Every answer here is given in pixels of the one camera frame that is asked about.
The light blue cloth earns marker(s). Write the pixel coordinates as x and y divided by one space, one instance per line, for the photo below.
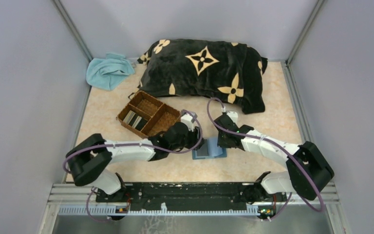
109 72

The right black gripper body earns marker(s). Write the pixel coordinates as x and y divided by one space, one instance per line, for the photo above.
222 141

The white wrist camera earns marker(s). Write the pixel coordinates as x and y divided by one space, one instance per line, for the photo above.
188 118
233 116

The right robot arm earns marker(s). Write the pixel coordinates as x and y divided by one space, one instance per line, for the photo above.
307 171

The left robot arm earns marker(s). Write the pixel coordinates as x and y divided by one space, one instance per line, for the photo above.
87 162

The black pillow with tan flowers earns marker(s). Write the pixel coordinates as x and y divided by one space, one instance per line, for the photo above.
229 71

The aluminium front rail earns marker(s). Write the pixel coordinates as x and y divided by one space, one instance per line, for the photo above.
81 200

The silver credit card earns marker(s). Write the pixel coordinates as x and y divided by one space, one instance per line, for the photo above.
203 151

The woven brown divided basket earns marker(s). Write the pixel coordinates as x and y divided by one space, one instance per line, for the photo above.
159 115

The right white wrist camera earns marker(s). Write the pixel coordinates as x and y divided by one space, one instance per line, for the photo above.
233 116

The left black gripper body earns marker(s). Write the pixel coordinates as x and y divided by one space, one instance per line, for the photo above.
190 140

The teal leather card holder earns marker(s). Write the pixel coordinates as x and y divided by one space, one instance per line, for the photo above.
214 150

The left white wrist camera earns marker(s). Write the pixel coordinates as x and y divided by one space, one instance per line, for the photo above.
188 118

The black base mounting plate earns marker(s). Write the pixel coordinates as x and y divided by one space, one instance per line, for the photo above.
221 196

